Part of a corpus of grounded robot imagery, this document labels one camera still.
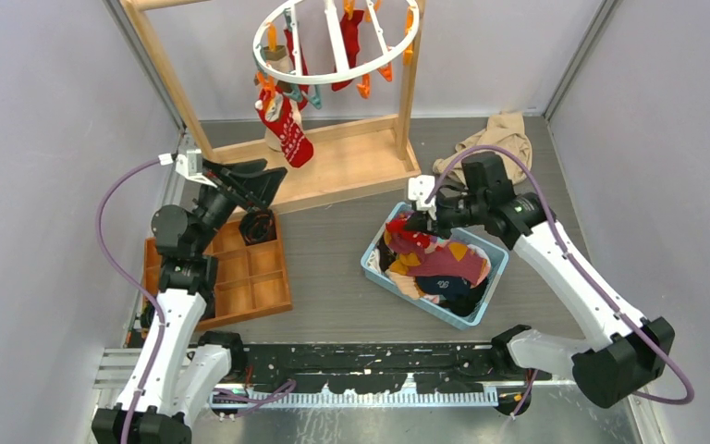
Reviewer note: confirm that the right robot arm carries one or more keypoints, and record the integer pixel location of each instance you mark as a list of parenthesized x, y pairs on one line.
[(621, 351)]

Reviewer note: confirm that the blue plastic basket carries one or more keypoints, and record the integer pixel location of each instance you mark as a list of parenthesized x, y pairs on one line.
[(462, 314)]

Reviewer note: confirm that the red white patterned sock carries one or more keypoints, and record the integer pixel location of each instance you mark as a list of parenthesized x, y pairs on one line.
[(297, 148)]

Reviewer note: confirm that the navy blue sock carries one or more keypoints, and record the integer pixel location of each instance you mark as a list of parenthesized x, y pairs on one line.
[(448, 288)]

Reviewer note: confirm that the wooden hanger stand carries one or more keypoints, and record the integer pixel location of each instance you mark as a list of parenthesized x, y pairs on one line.
[(351, 160)]

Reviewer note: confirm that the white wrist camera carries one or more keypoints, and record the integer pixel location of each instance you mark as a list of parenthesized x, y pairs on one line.
[(190, 164), (421, 195)]

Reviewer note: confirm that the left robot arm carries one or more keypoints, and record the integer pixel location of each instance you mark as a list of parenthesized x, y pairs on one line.
[(162, 399)]

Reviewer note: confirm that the teal clothes peg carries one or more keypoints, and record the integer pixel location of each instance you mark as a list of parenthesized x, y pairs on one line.
[(313, 96)]

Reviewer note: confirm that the beige cloth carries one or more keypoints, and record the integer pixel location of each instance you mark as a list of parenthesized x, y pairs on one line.
[(505, 130)]

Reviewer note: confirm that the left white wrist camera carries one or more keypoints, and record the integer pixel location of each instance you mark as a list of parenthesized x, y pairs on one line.
[(190, 164)]

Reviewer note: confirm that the maroon ribbed sock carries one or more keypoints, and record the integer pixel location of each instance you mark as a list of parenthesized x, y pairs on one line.
[(453, 259)]

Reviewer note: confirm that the orange clothes peg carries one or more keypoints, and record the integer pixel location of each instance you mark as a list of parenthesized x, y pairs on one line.
[(268, 90)]

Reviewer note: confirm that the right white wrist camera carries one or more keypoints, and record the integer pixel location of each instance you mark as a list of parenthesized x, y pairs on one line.
[(421, 195)]

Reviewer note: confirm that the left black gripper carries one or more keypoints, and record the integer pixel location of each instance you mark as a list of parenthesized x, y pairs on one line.
[(255, 190)]

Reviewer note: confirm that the wooden compartment tray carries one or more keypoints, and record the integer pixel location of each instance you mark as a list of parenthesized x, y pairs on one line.
[(237, 282)]

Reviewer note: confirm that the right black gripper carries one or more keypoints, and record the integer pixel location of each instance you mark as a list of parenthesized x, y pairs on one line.
[(418, 221)]

